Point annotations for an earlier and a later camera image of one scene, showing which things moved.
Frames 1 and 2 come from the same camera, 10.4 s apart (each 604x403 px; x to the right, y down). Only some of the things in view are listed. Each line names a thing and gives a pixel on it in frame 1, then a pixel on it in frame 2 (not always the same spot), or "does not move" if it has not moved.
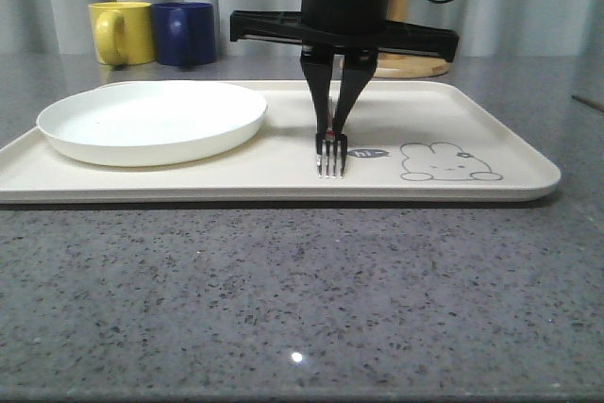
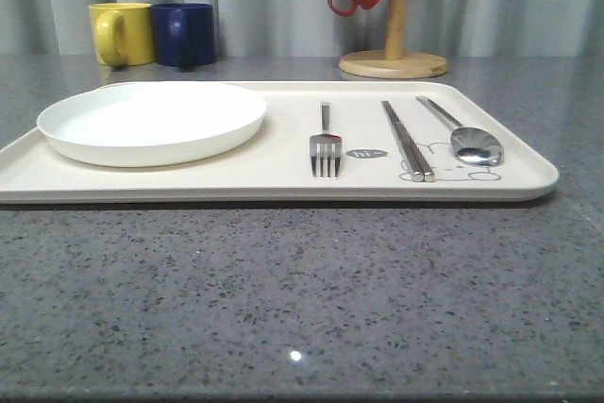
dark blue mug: [184, 33] does not move
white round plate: [154, 123] does not move
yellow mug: [124, 32] does not move
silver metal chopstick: [593, 104] -> [413, 166]
